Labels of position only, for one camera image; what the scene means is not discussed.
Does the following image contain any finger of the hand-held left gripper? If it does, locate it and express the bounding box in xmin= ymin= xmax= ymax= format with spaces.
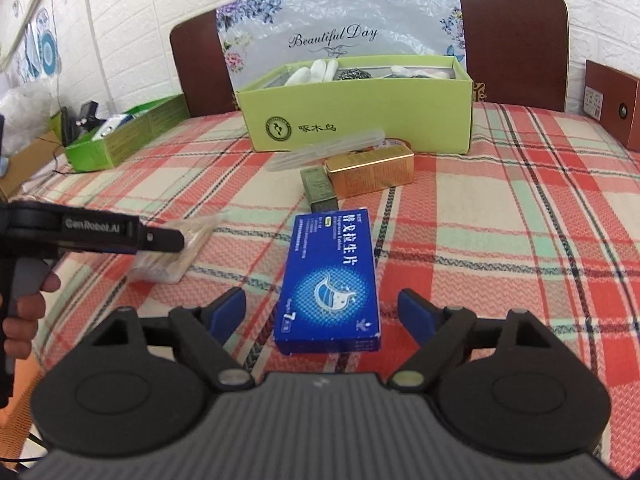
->
xmin=140 ymin=228 xmax=186 ymax=253

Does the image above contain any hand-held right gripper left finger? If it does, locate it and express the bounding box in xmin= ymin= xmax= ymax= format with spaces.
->
xmin=89 ymin=287 xmax=253 ymax=392

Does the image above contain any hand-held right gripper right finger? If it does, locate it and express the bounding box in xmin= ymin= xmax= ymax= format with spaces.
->
xmin=390 ymin=288 xmax=556 ymax=391

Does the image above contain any clear cotton swab box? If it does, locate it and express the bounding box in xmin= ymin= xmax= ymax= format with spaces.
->
xmin=129 ymin=215 xmax=221 ymax=285

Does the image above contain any blue medicine box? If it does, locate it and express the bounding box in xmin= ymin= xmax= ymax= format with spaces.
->
xmin=274 ymin=207 xmax=382 ymax=356

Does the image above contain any large green cardboard box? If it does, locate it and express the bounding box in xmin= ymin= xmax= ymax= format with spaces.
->
xmin=235 ymin=54 xmax=475 ymax=155

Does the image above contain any plain white glove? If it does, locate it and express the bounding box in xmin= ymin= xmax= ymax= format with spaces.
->
xmin=390 ymin=65 xmax=453 ymax=81

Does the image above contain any person's left hand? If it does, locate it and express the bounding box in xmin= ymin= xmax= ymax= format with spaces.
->
xmin=2 ymin=272 xmax=62 ymax=360

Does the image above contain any shallow green cardboard box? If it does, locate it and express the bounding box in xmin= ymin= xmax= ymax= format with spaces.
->
xmin=65 ymin=94 xmax=191 ymax=171

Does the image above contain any small black device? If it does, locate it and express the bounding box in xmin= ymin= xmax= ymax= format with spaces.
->
xmin=62 ymin=101 xmax=101 ymax=143

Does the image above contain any small white and blue box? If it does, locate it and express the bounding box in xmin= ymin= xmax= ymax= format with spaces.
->
xmin=91 ymin=115 xmax=135 ymax=142

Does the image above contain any plaid bedsheet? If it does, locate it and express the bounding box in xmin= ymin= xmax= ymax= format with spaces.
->
xmin=0 ymin=100 xmax=640 ymax=461

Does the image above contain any clear plastic bag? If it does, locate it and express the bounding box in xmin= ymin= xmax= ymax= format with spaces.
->
xmin=0 ymin=82 xmax=61 ymax=146

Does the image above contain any gold box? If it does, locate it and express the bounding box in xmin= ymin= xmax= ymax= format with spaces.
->
xmin=324 ymin=146 xmax=416 ymax=200

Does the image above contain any dark green box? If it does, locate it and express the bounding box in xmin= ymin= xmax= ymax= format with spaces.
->
xmin=300 ymin=167 xmax=338 ymax=213

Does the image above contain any clear plastic case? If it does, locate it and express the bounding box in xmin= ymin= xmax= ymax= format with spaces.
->
xmin=267 ymin=129 xmax=386 ymax=173

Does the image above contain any floral plastic bag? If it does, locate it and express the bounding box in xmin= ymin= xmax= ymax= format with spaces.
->
xmin=216 ymin=0 xmax=468 ymax=111

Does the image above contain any brown cardboard box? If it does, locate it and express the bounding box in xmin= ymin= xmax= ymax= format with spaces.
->
xmin=582 ymin=59 xmax=640 ymax=152

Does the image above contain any brown wooden headboard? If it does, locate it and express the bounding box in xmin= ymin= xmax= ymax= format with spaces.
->
xmin=170 ymin=0 xmax=571 ymax=118

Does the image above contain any blue wall sticker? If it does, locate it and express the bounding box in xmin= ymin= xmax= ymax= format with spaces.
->
xmin=10 ymin=0 xmax=63 ymax=86

